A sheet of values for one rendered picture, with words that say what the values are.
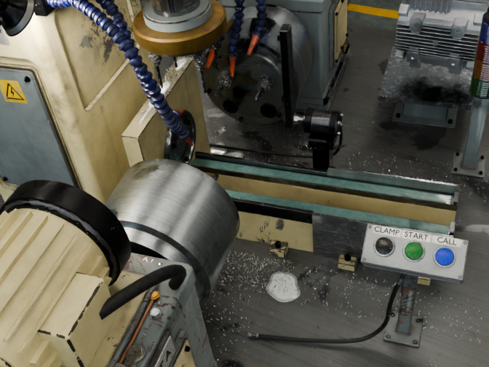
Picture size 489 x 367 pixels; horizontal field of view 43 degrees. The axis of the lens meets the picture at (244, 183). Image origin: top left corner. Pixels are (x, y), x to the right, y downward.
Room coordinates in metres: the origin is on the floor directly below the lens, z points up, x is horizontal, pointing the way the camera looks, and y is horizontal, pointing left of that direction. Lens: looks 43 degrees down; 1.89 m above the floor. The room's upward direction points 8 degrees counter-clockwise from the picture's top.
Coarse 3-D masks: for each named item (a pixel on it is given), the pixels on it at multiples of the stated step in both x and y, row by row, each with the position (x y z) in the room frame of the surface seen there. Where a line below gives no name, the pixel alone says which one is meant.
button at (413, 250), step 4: (408, 244) 0.67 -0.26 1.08; (412, 244) 0.67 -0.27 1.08; (416, 244) 0.67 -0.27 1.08; (408, 248) 0.67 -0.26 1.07; (412, 248) 0.67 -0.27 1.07; (416, 248) 0.66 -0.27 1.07; (420, 248) 0.66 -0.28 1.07; (408, 252) 0.66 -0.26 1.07; (412, 252) 0.66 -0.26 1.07; (416, 252) 0.66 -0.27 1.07; (420, 252) 0.66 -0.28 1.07; (408, 256) 0.66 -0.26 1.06; (412, 256) 0.65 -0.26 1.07; (416, 256) 0.65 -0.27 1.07; (420, 256) 0.65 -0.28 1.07
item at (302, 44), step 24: (240, 48) 1.27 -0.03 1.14; (264, 48) 1.25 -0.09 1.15; (312, 48) 1.36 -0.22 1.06; (216, 72) 1.29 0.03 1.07; (240, 72) 1.27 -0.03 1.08; (264, 72) 1.24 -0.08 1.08; (216, 96) 1.30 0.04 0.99; (240, 96) 1.27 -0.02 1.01; (264, 96) 1.25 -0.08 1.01; (240, 120) 1.27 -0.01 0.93; (264, 120) 1.25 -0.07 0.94
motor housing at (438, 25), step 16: (464, 0) 1.32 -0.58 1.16; (480, 0) 1.31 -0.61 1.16; (400, 16) 1.37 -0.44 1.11; (432, 16) 1.33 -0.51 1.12; (448, 16) 1.31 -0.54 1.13; (464, 16) 1.30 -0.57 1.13; (400, 32) 1.34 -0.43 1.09; (432, 32) 1.30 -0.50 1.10; (448, 32) 1.29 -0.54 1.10; (400, 48) 1.34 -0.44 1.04; (432, 48) 1.30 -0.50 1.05; (448, 48) 1.28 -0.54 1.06; (464, 48) 1.25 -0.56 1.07; (432, 64) 1.33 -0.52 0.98; (464, 64) 1.30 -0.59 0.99
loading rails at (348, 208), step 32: (224, 160) 1.14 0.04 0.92; (256, 160) 1.11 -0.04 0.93; (256, 192) 1.07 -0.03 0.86; (288, 192) 1.04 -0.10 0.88; (320, 192) 1.01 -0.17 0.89; (352, 192) 0.98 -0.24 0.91; (384, 192) 0.96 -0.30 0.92; (416, 192) 0.95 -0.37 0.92; (448, 192) 0.93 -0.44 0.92; (256, 224) 0.97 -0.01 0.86; (288, 224) 0.94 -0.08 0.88; (320, 224) 0.90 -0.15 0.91; (352, 224) 0.87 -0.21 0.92; (384, 224) 0.85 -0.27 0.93; (416, 224) 0.85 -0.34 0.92; (448, 224) 0.89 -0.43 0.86; (352, 256) 0.87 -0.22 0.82
